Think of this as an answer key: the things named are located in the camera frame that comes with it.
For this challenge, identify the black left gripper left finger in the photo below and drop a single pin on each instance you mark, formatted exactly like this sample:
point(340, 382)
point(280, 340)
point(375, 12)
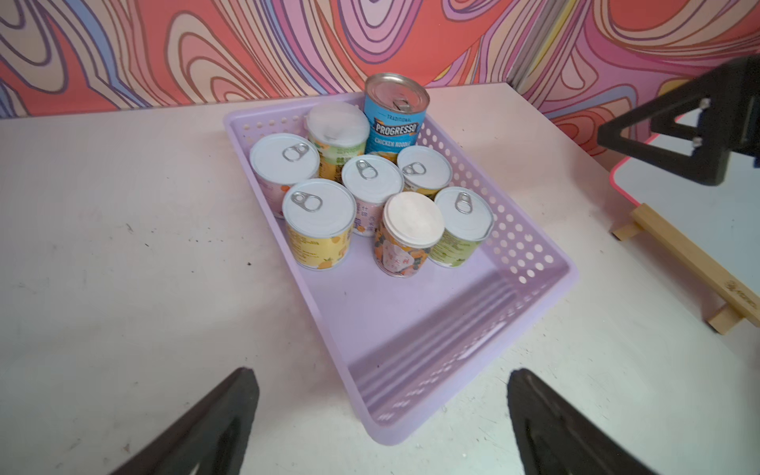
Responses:
point(210, 438)

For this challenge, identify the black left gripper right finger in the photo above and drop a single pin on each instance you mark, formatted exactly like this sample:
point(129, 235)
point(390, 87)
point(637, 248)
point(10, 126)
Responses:
point(554, 438)

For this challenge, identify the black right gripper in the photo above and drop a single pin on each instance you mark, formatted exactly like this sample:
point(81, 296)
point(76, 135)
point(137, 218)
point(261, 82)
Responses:
point(728, 97)

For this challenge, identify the purple perforated plastic basket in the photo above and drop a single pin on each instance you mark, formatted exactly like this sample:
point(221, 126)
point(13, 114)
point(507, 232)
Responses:
point(405, 347)

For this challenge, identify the green label can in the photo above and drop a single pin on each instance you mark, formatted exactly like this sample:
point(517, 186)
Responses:
point(468, 222)

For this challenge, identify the beige lid can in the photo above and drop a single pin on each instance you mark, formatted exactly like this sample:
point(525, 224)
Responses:
point(410, 227)

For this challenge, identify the pink label can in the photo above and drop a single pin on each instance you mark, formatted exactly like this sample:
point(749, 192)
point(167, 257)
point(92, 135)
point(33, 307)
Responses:
point(280, 161)

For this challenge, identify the orange label can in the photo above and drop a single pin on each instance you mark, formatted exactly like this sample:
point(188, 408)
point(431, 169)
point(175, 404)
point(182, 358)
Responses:
point(424, 170)

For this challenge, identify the silver pull tab can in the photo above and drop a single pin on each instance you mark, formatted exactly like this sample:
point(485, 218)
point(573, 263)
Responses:
point(372, 180)

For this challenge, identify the blue label soup can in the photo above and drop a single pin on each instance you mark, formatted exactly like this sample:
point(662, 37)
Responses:
point(395, 107)

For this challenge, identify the whiteboard with pink rim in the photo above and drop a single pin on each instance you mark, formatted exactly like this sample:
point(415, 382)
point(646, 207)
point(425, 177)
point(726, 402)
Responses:
point(722, 220)

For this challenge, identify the wooden whiteboard stand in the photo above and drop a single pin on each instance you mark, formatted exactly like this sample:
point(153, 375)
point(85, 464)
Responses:
point(740, 302)

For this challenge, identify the aluminium frame post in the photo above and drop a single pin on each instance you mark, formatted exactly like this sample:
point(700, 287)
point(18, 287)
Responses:
point(541, 21)

